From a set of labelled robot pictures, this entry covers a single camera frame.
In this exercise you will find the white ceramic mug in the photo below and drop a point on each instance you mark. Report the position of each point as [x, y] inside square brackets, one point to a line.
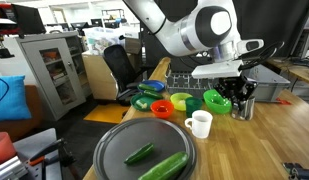
[199, 123]

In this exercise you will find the cucumber on green plate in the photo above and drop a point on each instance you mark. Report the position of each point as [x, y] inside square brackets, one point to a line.
[153, 94]
[141, 104]

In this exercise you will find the cucumber on blue plate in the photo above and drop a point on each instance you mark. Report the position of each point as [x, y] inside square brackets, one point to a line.
[146, 87]

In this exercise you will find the blue cushion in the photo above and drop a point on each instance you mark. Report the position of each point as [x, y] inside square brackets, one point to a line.
[13, 104]

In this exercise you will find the left cucumber on green plate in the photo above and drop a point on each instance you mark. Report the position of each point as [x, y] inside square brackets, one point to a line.
[153, 94]

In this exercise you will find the large light green cucumber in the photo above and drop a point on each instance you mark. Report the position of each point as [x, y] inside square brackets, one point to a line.
[166, 168]

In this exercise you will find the yellow-green plastic bowl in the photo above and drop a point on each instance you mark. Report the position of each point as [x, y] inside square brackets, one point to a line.
[178, 100]

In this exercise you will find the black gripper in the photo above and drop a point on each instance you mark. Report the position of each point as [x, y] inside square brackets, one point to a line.
[236, 88]

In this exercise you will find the dark green plastic plate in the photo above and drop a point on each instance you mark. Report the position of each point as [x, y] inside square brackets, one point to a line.
[141, 96]

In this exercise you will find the grey dish drying rack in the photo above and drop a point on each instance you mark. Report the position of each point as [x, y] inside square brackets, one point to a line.
[269, 84]

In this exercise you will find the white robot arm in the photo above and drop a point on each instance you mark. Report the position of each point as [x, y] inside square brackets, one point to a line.
[212, 25]

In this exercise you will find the blue plastic plate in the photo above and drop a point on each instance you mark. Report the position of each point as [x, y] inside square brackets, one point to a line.
[155, 83]

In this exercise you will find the right cucumber on green plate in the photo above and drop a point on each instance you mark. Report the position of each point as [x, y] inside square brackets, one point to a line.
[141, 104]

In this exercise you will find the large grey round tray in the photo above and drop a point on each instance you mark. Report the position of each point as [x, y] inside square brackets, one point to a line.
[122, 140]

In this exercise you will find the bright green plastic bowl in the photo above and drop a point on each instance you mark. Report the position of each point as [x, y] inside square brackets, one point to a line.
[216, 103]

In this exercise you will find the grey metal cabinet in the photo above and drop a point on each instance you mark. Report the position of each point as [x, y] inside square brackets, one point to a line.
[56, 63]

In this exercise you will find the black office chair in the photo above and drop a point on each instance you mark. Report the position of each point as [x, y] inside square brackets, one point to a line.
[125, 75]

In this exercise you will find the small dark green cucumber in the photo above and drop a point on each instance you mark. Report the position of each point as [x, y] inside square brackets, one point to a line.
[139, 154]

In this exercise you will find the black computer monitor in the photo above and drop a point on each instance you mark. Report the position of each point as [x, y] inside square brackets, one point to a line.
[28, 20]

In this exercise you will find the orange plastic bowl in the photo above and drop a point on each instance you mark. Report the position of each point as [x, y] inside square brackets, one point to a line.
[162, 108]

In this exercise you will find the metallic jug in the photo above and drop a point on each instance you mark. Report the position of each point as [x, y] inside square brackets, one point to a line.
[243, 110]

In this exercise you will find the dark green plastic cup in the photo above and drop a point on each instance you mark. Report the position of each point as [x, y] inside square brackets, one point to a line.
[192, 104]

